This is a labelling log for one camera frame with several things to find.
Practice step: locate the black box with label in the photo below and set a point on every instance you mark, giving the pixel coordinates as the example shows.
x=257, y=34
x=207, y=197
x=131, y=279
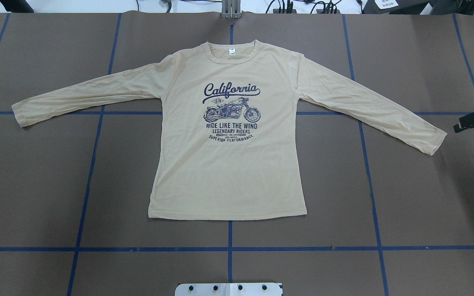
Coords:
x=412, y=7

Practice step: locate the beige long-sleeve printed shirt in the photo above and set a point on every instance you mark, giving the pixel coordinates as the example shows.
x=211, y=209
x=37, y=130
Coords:
x=227, y=149

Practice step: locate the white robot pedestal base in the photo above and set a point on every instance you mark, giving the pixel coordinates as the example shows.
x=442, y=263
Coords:
x=230, y=289

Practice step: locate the aluminium frame post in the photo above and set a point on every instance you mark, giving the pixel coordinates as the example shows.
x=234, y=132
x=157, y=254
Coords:
x=231, y=9

